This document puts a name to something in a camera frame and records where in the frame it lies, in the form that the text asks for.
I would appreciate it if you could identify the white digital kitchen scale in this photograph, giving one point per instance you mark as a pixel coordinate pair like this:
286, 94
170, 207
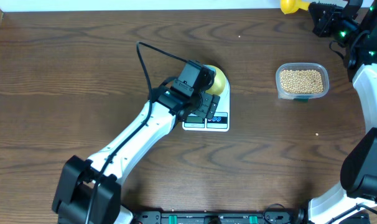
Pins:
221, 118

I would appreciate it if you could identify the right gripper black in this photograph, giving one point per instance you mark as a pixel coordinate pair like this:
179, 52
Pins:
322, 25

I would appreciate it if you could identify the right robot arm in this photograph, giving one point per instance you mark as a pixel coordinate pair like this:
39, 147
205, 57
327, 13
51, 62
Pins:
357, 188

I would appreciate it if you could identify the soybeans in container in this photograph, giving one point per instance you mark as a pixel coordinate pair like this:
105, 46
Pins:
301, 81

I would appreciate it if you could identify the yellow bowl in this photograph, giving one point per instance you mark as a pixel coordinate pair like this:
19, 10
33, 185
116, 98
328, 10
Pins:
219, 81

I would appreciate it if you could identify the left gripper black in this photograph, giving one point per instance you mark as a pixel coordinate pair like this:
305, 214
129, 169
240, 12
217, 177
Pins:
209, 106

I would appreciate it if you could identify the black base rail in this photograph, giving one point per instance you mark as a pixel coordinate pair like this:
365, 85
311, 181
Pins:
274, 216

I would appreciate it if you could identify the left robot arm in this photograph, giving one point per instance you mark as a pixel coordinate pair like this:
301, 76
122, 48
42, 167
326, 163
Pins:
89, 191

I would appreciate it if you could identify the yellow measuring scoop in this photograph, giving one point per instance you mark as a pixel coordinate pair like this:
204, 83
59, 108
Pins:
292, 6

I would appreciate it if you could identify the clear plastic container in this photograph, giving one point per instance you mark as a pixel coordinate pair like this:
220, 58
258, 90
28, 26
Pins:
302, 66

